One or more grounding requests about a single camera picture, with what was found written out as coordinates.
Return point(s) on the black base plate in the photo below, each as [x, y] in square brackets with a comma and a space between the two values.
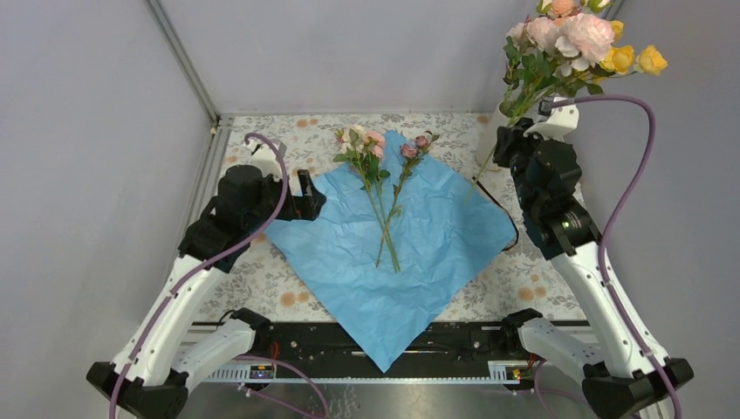
[443, 349]

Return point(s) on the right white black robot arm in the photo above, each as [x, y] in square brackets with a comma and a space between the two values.
[628, 370]

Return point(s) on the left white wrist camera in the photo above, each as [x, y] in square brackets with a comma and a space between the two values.
[264, 158]

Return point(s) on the dark pink flower stem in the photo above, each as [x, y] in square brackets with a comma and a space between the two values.
[412, 155]

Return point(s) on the floral patterned table mat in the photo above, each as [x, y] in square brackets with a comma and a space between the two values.
[263, 281]

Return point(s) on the left aluminium frame post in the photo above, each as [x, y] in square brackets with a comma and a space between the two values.
[182, 58]

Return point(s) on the blue wrapping paper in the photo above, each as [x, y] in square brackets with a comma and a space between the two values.
[446, 234]

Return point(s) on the small pink rose stem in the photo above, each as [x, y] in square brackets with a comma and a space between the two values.
[364, 151]

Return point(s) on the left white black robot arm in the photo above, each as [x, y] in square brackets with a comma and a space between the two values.
[152, 377]

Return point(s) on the beige cylindrical vase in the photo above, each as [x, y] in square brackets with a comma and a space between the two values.
[488, 139]

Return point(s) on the light pink rose stem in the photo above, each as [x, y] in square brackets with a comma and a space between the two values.
[567, 46]

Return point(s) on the yellow rose stem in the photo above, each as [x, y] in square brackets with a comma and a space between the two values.
[630, 58]

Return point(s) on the white slotted cable duct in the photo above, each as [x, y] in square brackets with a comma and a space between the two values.
[259, 373]

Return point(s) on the brown ribbon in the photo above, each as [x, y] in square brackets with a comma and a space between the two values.
[514, 241]

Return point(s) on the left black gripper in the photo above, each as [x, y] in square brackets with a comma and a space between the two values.
[308, 205]

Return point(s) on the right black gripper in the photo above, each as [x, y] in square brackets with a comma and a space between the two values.
[510, 138]

